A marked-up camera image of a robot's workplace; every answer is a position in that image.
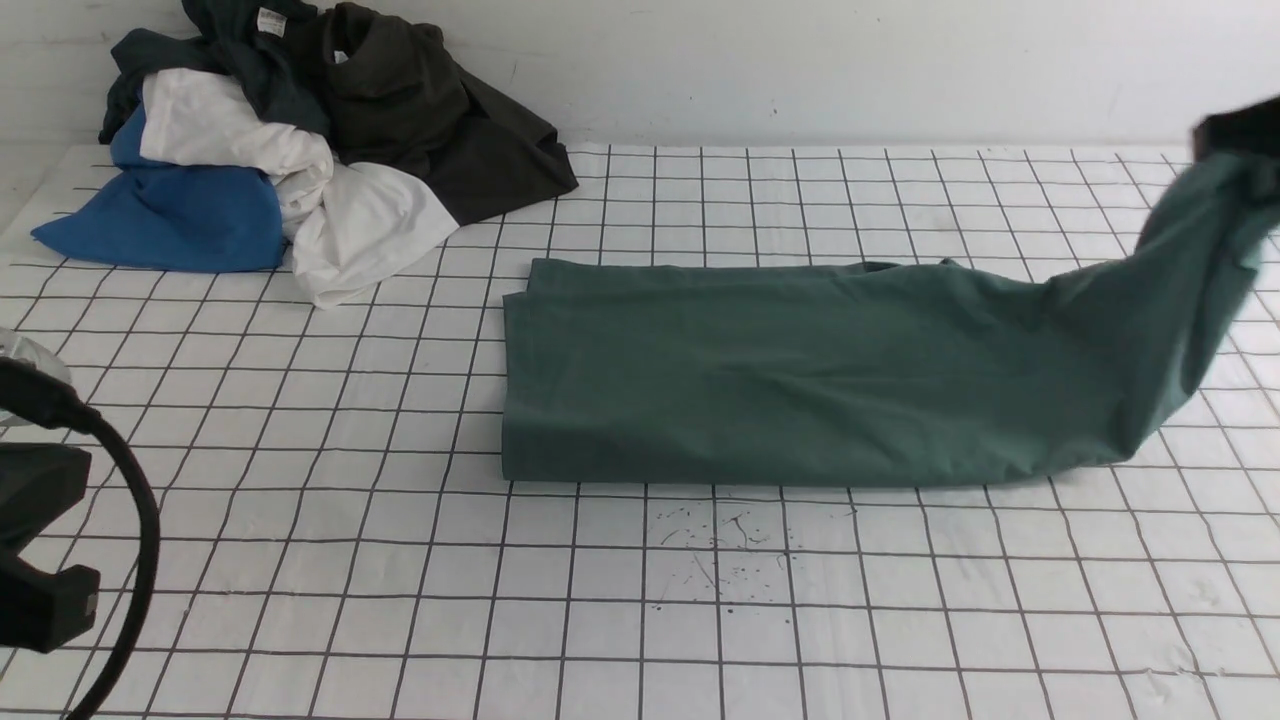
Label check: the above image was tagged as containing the green long sleeve shirt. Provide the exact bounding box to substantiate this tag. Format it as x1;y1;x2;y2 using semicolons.
500;152;1277;488

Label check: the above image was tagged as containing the white shirt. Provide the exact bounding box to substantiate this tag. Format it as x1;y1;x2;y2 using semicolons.
140;69;460;310

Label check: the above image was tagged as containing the dark olive shirt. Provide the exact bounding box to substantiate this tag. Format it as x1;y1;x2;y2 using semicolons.
285;3;579;225

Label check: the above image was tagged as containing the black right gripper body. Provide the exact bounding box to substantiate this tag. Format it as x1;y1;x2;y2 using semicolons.
1190;96;1280;161

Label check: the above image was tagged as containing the blue shirt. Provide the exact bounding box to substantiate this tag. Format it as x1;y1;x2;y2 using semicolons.
32;106;285;274

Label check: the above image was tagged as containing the dark teal shirt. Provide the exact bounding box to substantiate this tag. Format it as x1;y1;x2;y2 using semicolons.
97;1;330;145

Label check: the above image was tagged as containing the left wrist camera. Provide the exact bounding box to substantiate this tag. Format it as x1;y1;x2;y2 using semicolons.
1;328;76;428

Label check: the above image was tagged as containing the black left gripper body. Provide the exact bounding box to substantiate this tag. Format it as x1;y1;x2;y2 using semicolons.
1;443;101;653

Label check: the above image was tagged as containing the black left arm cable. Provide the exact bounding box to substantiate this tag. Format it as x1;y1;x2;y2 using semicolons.
0;355;163;720

